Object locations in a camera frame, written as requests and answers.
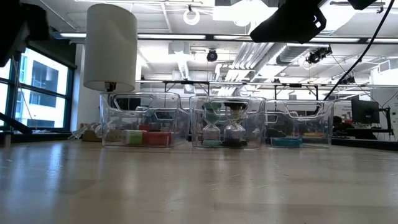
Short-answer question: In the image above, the person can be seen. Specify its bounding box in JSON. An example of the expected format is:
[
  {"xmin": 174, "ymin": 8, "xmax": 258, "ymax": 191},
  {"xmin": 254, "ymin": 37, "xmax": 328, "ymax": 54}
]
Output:
[{"xmin": 332, "ymin": 115, "xmax": 349, "ymax": 133}]

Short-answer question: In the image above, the black ceiling camera cluster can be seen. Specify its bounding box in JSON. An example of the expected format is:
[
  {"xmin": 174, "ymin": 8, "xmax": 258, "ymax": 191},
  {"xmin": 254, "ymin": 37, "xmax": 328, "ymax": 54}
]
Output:
[{"xmin": 305, "ymin": 45, "xmax": 333, "ymax": 65}]

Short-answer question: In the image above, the teal hourglass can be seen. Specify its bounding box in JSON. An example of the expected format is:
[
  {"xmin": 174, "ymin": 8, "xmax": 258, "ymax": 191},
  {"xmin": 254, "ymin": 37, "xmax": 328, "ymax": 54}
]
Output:
[{"xmin": 201, "ymin": 101, "xmax": 223, "ymax": 147}]

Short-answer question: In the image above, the white lamp cable bundle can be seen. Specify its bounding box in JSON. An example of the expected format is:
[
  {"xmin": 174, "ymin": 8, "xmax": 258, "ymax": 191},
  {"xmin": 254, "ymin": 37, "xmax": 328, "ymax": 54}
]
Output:
[{"xmin": 72, "ymin": 123, "xmax": 103, "ymax": 140}]

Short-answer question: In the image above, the dark desk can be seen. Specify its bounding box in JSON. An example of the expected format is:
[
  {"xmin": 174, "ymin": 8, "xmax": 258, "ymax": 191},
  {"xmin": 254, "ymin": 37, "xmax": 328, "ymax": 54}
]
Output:
[{"xmin": 331, "ymin": 129, "xmax": 398, "ymax": 152}]

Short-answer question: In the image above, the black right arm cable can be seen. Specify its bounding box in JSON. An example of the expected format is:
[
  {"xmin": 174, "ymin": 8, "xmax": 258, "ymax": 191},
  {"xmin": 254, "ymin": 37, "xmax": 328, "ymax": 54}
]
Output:
[{"xmin": 322, "ymin": 0, "xmax": 390, "ymax": 101}]

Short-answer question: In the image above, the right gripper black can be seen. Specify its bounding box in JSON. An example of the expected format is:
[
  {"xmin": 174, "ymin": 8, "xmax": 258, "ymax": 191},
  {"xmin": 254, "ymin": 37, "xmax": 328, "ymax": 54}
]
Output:
[{"xmin": 249, "ymin": 0, "xmax": 377, "ymax": 44}]

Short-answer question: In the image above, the white ring light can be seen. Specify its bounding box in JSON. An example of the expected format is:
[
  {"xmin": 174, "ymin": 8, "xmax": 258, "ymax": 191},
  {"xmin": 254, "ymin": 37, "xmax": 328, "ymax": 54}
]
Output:
[{"xmin": 183, "ymin": 4, "xmax": 201, "ymax": 27}]

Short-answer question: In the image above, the brown cardboard box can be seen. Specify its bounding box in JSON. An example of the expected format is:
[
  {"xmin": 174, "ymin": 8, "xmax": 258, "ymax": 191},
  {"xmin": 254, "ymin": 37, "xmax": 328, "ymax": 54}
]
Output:
[{"xmin": 82, "ymin": 129, "xmax": 103, "ymax": 142}]

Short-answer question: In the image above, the black computer monitor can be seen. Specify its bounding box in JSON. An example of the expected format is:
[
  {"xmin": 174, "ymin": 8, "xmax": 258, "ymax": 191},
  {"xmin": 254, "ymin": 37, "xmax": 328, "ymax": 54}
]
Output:
[{"xmin": 351, "ymin": 99, "xmax": 381, "ymax": 124}]

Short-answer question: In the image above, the white cylindrical lamp shade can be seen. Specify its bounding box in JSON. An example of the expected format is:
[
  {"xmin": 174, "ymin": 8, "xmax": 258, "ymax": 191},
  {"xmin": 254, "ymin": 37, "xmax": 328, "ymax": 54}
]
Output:
[{"xmin": 83, "ymin": 3, "xmax": 138, "ymax": 93}]

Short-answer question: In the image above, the black horizontal frame bar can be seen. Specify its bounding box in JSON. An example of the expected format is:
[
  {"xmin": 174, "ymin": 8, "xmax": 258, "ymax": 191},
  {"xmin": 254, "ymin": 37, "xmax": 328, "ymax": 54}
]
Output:
[{"xmin": 52, "ymin": 30, "xmax": 398, "ymax": 44}]

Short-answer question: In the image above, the black-capped hourglass black sand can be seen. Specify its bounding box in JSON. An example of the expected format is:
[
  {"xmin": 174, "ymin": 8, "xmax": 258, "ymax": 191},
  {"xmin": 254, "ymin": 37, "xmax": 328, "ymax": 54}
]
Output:
[{"xmin": 223, "ymin": 101, "xmax": 248, "ymax": 147}]

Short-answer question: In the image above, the clear plastic bin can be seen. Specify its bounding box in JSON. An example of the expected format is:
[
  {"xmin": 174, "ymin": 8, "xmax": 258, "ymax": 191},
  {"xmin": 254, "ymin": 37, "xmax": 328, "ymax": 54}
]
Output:
[
  {"xmin": 99, "ymin": 91, "xmax": 188, "ymax": 147},
  {"xmin": 264, "ymin": 99, "xmax": 335, "ymax": 149},
  {"xmin": 189, "ymin": 95, "xmax": 267, "ymax": 149}
]

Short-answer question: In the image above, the red USB charger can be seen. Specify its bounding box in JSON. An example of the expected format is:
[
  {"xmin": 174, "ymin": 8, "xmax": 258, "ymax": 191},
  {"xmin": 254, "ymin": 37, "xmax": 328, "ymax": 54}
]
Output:
[{"xmin": 142, "ymin": 131, "xmax": 174, "ymax": 147}]

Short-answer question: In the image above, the dark window frame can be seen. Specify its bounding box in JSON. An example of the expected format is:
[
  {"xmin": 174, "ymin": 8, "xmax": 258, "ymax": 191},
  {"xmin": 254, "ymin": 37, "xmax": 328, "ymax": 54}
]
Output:
[{"xmin": 0, "ymin": 43, "xmax": 78, "ymax": 134}]

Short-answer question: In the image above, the teal rectangular box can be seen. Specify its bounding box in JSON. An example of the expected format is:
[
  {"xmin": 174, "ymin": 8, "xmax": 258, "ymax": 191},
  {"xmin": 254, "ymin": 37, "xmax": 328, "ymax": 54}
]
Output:
[{"xmin": 271, "ymin": 138, "xmax": 303, "ymax": 148}]

